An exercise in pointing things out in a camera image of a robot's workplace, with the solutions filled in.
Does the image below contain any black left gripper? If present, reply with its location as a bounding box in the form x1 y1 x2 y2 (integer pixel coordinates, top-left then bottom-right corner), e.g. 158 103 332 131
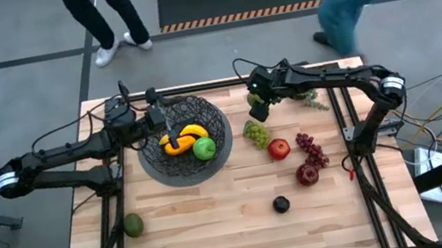
135 96 191 155

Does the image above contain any green pear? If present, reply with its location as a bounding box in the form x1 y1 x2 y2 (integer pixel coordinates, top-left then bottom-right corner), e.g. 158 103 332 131
245 90 266 110

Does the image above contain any orange mango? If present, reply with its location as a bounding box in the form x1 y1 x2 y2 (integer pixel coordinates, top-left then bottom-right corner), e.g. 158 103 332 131
162 134 199 157

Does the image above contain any yellow banana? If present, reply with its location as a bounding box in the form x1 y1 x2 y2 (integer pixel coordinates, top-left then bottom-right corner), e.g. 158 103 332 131
157 121 210 147

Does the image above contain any green apple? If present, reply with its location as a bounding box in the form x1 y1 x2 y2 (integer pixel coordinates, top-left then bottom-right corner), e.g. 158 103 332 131
191 135 220 164

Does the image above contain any green grape bunch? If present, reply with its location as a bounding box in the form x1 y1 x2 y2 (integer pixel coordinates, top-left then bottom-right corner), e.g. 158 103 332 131
240 117 273 153

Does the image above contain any bright red apple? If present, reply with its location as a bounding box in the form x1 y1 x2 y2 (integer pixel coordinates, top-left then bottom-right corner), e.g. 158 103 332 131
265 135 293 163

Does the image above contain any purple grape bunch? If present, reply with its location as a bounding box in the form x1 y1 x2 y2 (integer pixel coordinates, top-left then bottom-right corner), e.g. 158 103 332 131
293 128 331 172

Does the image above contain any dark red apple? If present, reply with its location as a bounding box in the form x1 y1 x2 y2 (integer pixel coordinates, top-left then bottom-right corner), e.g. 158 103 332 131
293 161 321 188

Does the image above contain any black plum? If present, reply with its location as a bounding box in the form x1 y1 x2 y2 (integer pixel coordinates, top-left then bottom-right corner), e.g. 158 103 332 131
271 193 293 215

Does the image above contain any potted succulent plant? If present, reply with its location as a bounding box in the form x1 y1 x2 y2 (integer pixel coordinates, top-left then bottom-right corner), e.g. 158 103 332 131
286 85 331 117

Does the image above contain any green avocado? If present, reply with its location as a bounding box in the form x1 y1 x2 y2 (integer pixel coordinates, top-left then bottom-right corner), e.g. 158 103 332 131
120 210 147 241

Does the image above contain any white box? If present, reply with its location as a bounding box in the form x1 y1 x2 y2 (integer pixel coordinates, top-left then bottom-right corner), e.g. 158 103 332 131
410 144 442 216

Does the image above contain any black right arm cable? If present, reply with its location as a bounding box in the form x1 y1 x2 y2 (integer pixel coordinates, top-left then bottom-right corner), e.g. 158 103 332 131
231 50 286 79

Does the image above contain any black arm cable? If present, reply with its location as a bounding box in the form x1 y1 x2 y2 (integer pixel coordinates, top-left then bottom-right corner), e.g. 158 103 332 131
25 95 119 154
231 50 286 79

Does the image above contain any black wire basket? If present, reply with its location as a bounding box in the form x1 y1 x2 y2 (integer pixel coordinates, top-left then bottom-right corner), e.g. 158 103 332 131
131 90 234 185

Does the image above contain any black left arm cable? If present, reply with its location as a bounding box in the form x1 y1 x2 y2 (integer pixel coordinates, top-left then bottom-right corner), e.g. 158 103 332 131
25 95 119 154

